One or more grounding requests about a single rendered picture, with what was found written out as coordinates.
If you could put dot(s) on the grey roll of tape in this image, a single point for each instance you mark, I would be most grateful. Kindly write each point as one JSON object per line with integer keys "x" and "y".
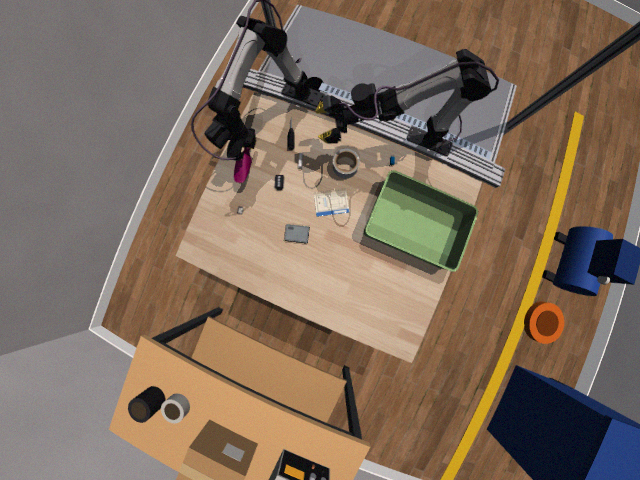
{"x": 346, "y": 153}

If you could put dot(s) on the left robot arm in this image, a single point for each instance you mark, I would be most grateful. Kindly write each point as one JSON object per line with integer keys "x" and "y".
{"x": 392, "y": 102}

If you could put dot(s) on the black-handled screwdriver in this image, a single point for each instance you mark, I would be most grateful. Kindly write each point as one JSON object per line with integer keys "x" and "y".
{"x": 291, "y": 138}

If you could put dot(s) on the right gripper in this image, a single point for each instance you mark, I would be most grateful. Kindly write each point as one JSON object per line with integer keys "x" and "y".
{"x": 247, "y": 134}

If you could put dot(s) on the green plastic tray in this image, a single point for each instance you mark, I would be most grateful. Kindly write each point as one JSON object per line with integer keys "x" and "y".
{"x": 422, "y": 220}

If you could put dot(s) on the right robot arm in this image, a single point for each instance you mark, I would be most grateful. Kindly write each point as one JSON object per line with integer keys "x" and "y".
{"x": 226, "y": 102}

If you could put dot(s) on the white paper sheet with blue stripe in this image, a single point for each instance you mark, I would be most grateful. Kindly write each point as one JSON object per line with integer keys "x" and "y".
{"x": 331, "y": 202}

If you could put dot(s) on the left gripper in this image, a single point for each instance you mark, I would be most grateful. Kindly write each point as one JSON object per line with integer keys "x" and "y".
{"x": 331, "y": 136}

